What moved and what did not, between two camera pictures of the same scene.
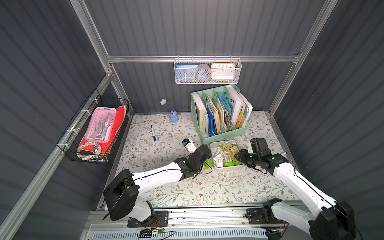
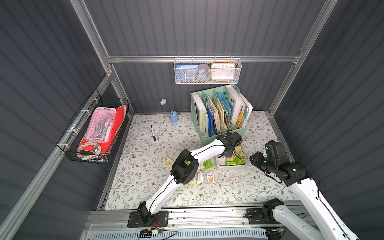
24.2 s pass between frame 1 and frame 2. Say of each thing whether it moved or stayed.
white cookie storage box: stayed
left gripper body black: moved
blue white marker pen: stayed
